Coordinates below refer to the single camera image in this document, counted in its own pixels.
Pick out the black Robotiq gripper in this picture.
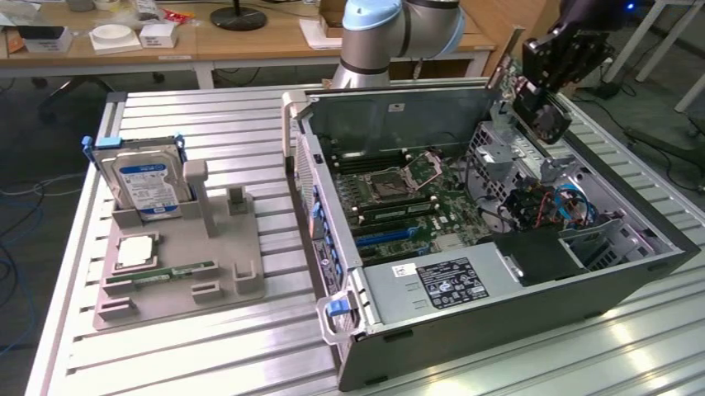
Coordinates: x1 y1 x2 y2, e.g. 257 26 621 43
523 0 619 90

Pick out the GPU card with brass bracket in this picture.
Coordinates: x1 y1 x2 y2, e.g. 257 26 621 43
487 24 573 145

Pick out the black RAM slot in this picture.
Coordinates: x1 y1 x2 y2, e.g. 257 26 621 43
337 162 416 173

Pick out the blue expansion slot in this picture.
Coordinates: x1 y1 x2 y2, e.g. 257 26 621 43
356 228 421 248

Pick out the black power adapter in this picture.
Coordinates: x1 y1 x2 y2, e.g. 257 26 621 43
595 81 623 101

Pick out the wooden cabinet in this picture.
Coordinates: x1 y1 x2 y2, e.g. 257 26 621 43
484 0 633 98

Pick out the grey metal drive cage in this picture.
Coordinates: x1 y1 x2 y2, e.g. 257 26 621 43
471 119 552 199

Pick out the metal socket cover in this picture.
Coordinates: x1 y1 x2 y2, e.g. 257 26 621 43
407 151 445 182

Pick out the green motherboard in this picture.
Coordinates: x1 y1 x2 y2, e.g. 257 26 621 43
330 142 497 269

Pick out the cardboard box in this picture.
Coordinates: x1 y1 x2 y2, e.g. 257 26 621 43
318 0 349 28

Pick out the CPU socket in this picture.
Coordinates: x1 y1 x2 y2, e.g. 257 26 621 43
366 168 415 204

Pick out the white paper stack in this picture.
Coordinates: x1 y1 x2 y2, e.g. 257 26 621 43
300 18 346 50

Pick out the grey disk bay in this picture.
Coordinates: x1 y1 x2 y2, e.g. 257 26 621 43
559 216 660 273

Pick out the green RAM stick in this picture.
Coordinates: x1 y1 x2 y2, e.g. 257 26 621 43
105 260 216 285
361 200 437 222

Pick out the black lamp base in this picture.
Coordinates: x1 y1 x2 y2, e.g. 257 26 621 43
212 0 270 31

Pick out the grey power supply unit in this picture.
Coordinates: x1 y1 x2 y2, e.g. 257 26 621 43
361 243 523 327

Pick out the open black PC case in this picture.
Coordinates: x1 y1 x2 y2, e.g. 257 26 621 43
281 80 704 393

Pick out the small white box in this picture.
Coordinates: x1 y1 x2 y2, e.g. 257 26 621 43
137 22 180 50

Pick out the white round holder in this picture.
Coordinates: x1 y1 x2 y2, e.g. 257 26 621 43
87 23 143 55

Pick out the hard disk with blue carrier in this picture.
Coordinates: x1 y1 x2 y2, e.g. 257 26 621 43
79 131 186 222

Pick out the grey parts rack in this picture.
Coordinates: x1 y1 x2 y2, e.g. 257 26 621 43
93 159 268 333

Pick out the wooden desk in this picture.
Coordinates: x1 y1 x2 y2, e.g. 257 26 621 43
0 0 497 90

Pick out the silver CPU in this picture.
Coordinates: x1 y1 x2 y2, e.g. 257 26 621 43
117 238 159 267

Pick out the white box with black lid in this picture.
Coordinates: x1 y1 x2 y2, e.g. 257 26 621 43
25 26 73 54

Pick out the white table frame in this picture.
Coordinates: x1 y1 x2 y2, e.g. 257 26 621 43
603 0 705 112

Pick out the blue wire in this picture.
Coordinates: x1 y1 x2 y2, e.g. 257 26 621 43
555 183 597 227

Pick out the blue floor cable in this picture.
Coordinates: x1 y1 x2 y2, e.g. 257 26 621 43
0 193 49 354

